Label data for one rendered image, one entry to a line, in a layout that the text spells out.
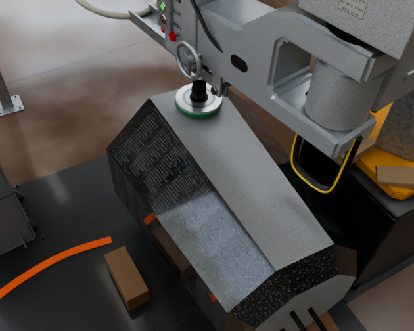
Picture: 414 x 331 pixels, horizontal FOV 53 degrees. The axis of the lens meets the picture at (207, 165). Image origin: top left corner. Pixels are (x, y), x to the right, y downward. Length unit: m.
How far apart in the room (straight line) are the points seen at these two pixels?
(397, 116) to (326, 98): 0.76
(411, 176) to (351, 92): 0.82
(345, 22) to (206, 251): 0.95
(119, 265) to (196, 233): 0.74
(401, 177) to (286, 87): 0.75
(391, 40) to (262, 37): 0.43
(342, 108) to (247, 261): 0.62
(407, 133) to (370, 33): 1.00
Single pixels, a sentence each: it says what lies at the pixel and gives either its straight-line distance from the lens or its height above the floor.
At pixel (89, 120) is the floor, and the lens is 3.24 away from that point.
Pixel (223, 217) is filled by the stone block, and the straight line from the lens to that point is 1.56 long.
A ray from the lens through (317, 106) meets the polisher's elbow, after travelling 1.25.
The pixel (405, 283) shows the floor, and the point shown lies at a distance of 2.63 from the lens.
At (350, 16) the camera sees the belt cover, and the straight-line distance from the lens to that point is 1.05.
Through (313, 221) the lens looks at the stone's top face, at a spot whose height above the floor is 0.86.
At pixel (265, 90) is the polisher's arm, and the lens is 1.37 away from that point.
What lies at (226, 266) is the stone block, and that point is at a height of 0.76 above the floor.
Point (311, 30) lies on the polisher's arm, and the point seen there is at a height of 1.55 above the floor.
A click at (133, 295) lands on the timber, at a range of 2.18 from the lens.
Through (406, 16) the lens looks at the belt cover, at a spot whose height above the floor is 1.70.
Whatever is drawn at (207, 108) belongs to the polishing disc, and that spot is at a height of 0.92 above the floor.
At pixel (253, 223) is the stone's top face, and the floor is 0.86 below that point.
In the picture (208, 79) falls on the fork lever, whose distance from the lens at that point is 1.67.
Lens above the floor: 2.10
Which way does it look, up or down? 48 degrees down
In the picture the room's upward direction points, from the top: 3 degrees clockwise
